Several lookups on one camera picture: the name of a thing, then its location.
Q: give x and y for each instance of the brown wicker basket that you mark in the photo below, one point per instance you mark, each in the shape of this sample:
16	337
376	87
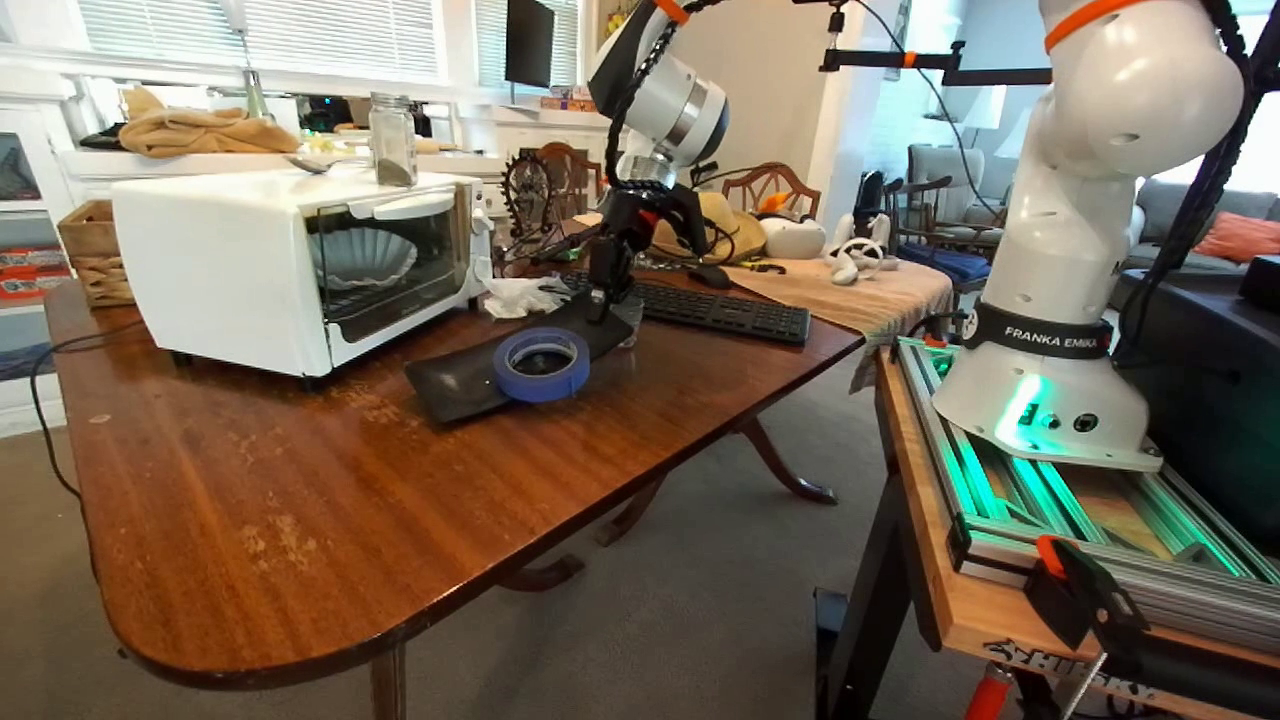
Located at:
88	254

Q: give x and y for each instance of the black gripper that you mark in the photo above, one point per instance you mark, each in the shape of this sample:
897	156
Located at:
655	235

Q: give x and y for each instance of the beige cloth bag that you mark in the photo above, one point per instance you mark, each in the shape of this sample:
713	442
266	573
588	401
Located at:
200	130

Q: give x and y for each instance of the black monitor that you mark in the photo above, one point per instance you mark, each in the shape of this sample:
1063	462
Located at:
531	40

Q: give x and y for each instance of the black computer keyboard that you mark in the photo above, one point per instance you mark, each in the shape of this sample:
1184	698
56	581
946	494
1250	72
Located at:
734	315

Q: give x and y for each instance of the white toaster oven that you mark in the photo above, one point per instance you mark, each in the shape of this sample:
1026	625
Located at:
214	266

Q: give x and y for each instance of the orange pillow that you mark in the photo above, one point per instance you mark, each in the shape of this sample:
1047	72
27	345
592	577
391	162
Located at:
1242	239

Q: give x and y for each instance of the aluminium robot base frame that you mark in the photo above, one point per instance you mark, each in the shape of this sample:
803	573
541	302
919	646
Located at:
1067	514

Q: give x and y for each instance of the black boom with orange bands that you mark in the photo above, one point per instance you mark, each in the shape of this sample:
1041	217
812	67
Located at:
920	60

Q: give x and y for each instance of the crumpled white tissue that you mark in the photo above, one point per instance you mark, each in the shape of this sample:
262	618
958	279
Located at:
523	299

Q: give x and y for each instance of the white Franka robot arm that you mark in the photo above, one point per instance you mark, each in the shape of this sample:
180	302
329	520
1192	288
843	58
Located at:
1067	241

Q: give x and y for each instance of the dark cabinet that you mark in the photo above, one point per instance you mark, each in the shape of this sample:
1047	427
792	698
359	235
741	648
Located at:
1202	384

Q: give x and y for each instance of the wooden cutting board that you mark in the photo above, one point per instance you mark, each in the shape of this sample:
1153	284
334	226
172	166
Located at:
864	292

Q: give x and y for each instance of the wooden chair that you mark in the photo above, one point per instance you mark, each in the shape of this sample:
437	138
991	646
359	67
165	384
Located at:
773	185

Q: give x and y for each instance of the blue tape roll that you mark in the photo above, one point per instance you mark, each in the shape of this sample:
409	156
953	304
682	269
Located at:
541	366

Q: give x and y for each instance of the white headset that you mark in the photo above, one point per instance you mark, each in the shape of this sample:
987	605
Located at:
852	262

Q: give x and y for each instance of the black clamp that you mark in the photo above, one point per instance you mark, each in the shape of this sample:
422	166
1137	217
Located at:
1087	595

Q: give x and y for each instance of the white scalloped dish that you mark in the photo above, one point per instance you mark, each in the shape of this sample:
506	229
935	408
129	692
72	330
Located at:
361	259

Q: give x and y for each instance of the white rounded object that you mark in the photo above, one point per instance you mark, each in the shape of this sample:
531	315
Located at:
792	239

